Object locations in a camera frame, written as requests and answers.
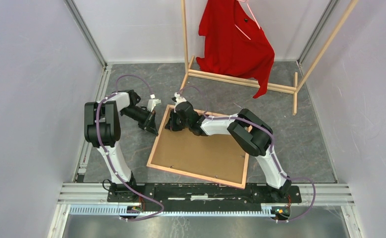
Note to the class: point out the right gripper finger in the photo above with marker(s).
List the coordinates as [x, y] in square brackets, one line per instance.
[176, 118]
[171, 125]

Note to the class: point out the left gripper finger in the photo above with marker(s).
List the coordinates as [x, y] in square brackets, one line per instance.
[151, 128]
[151, 118]

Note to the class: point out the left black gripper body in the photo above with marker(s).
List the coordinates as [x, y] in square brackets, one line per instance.
[137, 114]

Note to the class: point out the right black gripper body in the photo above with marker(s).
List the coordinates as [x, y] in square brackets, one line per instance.
[186, 124]

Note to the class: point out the pink wooden picture frame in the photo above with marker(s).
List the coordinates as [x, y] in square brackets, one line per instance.
[156, 141]

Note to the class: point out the brown cardboard backing board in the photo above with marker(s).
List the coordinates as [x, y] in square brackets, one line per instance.
[199, 154]

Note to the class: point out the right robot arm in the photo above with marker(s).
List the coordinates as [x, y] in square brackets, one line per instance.
[253, 135]

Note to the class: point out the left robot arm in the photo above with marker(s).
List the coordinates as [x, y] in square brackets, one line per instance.
[102, 129]

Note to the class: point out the wooden clothes rack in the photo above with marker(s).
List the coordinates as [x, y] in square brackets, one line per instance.
[297, 85]

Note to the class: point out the red t-shirt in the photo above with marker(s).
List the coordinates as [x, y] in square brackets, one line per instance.
[227, 52]

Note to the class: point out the pink clothes hanger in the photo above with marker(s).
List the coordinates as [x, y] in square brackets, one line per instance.
[245, 20]

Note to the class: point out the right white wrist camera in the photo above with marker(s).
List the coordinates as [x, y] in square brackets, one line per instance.
[177, 98]

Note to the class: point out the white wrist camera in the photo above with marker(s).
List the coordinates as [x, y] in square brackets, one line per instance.
[153, 102]
[177, 98]

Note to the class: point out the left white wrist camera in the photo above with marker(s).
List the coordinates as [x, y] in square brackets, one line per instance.
[153, 102]

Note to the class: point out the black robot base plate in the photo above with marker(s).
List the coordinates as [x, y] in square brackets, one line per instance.
[200, 197]

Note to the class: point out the aluminium rail frame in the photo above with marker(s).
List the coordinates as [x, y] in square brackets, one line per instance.
[326, 210]

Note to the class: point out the white slotted cable duct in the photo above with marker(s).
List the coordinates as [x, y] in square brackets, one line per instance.
[127, 211]

